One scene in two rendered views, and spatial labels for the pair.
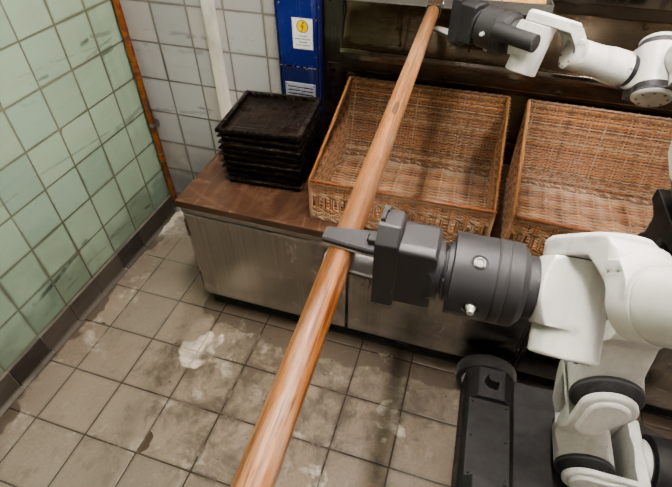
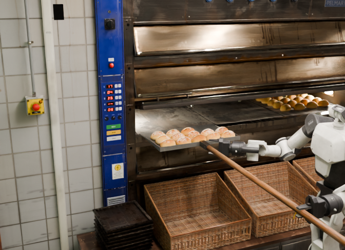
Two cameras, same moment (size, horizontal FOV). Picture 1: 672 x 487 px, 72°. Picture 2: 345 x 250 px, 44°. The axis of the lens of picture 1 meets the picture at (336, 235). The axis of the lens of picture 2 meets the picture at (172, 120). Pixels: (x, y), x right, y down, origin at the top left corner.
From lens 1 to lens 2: 1.64 m
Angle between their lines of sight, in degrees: 42
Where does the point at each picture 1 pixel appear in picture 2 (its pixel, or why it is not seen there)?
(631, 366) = (334, 243)
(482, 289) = (335, 204)
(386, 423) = not seen: outside the picture
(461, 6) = (223, 143)
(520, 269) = (338, 197)
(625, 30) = (247, 136)
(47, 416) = not seen: outside the picture
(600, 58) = (272, 150)
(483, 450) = not seen: outside the picture
